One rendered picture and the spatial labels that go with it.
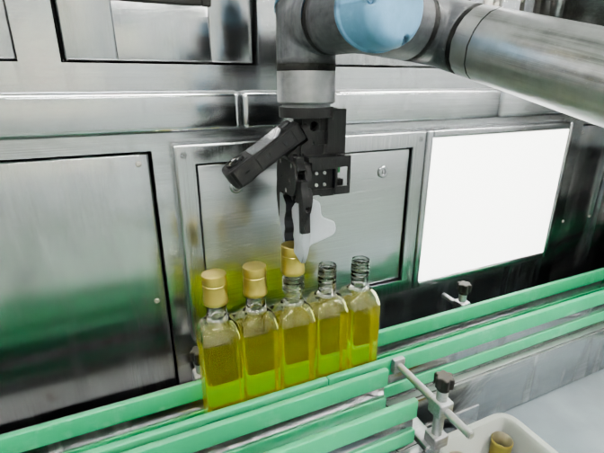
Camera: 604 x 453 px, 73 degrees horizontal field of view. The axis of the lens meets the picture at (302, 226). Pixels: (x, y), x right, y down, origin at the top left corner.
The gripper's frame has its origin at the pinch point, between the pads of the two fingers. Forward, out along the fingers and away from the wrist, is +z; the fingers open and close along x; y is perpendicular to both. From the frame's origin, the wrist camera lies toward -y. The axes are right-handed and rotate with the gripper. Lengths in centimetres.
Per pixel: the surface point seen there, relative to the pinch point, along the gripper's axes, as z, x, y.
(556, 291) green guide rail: 24, 4, 69
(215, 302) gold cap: 5.0, -1.8, -12.0
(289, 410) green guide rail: 22.5, -6.4, -3.2
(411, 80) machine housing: -23.3, 15.5, 30.2
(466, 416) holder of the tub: 38, -6, 34
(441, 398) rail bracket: 20.1, -15.3, 16.9
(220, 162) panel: -11.0, 13.2, -6.8
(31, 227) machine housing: -3.2, 15.3, -34.4
